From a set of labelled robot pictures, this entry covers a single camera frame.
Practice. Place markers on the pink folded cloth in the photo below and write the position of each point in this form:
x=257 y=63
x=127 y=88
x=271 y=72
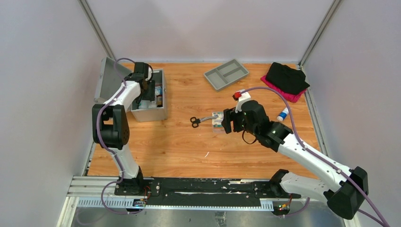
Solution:
x=289 y=97

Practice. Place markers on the white medicine bottle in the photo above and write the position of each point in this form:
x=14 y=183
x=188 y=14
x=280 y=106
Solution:
x=146 y=104

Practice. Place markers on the black handled scissors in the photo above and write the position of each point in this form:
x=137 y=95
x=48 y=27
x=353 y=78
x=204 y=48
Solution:
x=196 y=121

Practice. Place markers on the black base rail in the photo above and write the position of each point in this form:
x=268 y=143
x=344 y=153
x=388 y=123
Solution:
x=201 y=192

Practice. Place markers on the bandage strip box pack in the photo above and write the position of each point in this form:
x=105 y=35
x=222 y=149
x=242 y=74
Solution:
x=217 y=122

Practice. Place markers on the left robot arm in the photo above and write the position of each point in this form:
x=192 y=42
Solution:
x=111 y=129

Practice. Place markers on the brown medicine bottle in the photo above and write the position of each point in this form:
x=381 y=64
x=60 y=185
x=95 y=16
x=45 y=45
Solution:
x=159 y=101

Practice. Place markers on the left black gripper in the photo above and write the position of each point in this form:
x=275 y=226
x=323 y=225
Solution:
x=150 y=95

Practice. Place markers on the black folded cloth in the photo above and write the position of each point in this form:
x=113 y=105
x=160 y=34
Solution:
x=287 y=79

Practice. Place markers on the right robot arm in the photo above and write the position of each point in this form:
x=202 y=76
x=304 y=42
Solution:
x=342 y=188

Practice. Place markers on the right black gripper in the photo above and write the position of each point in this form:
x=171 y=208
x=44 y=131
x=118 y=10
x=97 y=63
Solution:
x=229 y=115

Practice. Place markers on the grey divider tray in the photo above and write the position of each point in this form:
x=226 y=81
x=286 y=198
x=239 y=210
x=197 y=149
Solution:
x=226 y=74

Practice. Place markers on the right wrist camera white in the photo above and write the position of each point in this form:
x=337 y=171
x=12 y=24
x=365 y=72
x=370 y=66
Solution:
x=241 y=98

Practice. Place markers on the blue cotton pouch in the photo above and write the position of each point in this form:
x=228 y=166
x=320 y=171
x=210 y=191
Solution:
x=158 y=90

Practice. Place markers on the grey metal case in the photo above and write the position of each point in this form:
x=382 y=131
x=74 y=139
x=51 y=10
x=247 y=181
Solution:
x=109 y=82

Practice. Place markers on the blue white small bottle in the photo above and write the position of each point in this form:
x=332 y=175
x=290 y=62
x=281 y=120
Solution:
x=283 y=114

